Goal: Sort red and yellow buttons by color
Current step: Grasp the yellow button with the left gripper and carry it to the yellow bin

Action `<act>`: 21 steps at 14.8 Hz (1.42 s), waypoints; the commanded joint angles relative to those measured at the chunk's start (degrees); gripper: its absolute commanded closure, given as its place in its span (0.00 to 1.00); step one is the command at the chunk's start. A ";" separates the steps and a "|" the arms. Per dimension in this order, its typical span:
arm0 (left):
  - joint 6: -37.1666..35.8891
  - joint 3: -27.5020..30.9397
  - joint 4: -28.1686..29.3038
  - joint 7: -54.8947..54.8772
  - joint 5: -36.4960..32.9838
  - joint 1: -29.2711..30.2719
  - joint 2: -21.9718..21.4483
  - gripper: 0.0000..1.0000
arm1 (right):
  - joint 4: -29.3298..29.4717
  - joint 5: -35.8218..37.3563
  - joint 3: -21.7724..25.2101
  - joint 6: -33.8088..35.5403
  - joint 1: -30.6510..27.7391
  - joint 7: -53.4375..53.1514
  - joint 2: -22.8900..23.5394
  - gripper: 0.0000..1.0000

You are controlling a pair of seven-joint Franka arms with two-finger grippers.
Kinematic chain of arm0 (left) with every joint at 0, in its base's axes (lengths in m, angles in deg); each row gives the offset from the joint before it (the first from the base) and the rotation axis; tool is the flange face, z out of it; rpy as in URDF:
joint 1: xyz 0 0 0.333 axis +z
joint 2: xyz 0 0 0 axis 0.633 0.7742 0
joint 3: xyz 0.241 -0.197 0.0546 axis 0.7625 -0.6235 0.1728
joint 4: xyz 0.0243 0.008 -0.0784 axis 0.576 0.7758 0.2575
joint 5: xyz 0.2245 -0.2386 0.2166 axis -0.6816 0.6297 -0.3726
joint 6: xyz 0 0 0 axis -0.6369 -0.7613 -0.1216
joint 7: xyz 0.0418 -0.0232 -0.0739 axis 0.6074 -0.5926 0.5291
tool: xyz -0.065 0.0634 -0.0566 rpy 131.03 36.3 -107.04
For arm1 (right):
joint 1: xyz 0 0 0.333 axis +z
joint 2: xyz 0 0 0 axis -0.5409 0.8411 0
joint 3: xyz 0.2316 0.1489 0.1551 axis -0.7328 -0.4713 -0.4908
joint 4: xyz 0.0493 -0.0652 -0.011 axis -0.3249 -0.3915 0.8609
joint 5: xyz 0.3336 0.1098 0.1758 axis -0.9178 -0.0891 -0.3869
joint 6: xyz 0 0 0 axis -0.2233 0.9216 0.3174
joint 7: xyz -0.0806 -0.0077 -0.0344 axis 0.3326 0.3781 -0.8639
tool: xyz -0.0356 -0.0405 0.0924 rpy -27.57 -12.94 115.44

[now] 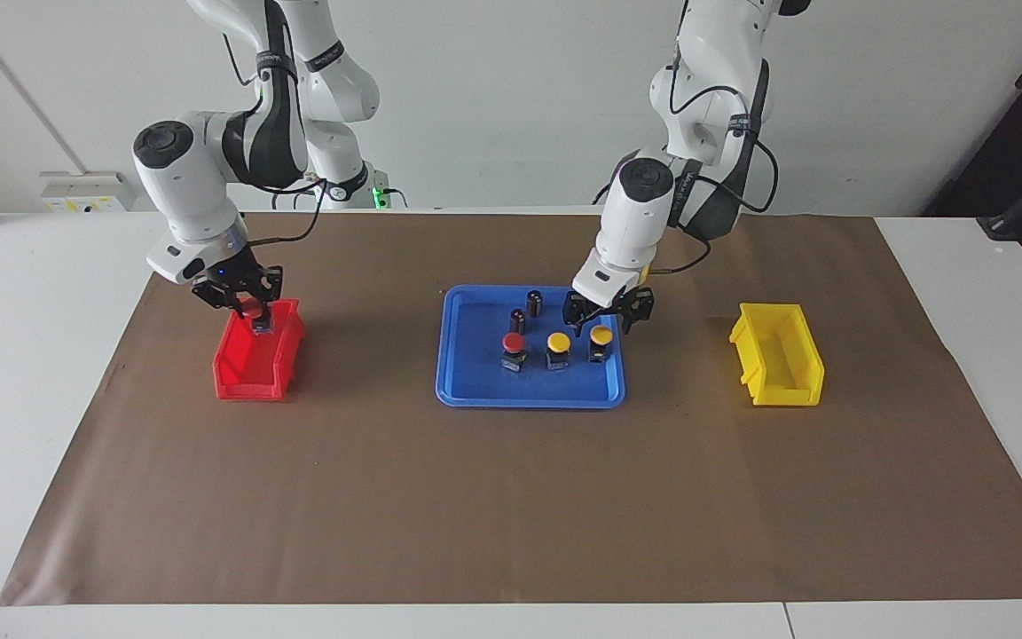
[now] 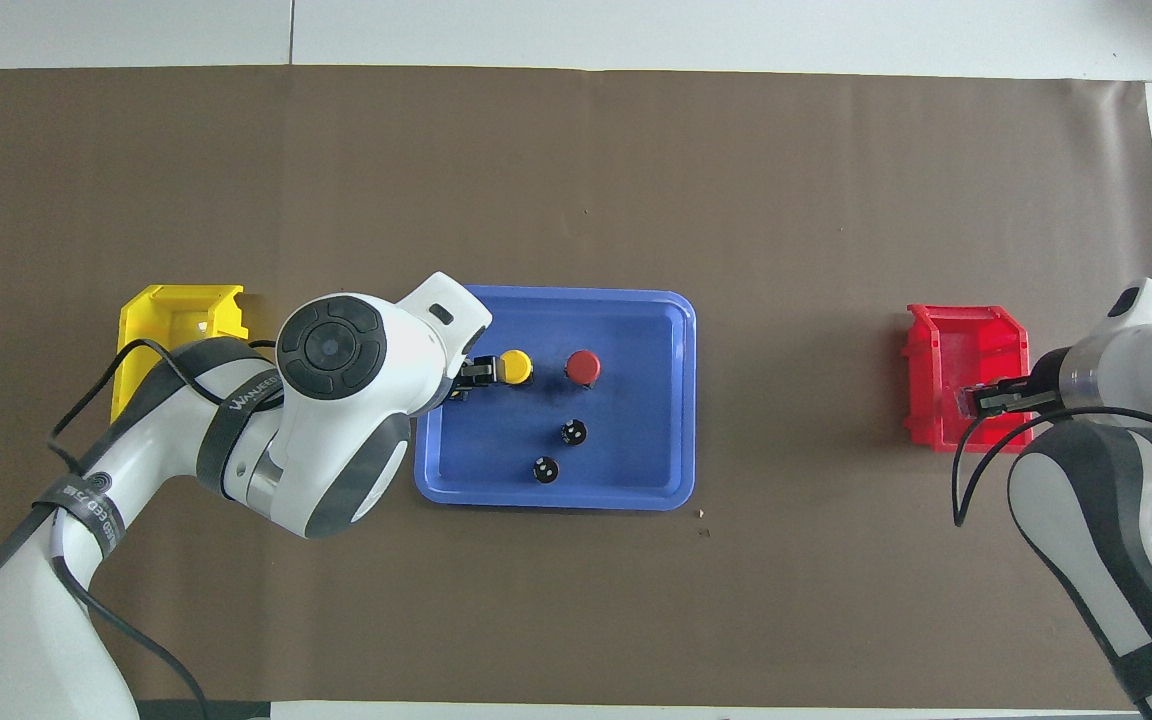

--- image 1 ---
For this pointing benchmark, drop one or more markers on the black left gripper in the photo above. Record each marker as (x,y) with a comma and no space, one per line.
(609,302)

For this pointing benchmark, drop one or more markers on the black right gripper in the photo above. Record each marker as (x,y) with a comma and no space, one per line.
(231,277)

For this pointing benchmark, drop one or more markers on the red push button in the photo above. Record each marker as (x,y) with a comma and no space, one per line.
(251,310)
(514,342)

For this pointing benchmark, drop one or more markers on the yellow push button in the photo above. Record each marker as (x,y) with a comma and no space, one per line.
(558,342)
(601,335)

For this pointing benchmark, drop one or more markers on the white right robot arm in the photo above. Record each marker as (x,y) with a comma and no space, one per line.
(192,195)

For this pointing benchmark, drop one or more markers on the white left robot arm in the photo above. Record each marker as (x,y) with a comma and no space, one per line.
(635,222)

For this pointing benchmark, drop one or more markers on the small black cylinder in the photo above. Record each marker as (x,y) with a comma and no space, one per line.
(534,303)
(518,321)

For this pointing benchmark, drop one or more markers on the red plastic bin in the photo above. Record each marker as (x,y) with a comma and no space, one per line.
(245,387)

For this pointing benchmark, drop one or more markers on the blue plastic tray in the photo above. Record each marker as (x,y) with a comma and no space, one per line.
(475,382)

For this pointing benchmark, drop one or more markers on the white power box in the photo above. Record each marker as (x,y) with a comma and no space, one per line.
(85,191)

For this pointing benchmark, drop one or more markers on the yellow plastic bin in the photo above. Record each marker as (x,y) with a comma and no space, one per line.
(786,387)

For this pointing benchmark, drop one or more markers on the brown paper table mat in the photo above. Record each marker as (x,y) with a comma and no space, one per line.
(475,497)

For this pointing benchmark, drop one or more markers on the black background panel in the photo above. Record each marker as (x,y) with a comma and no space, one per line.
(1008,115)

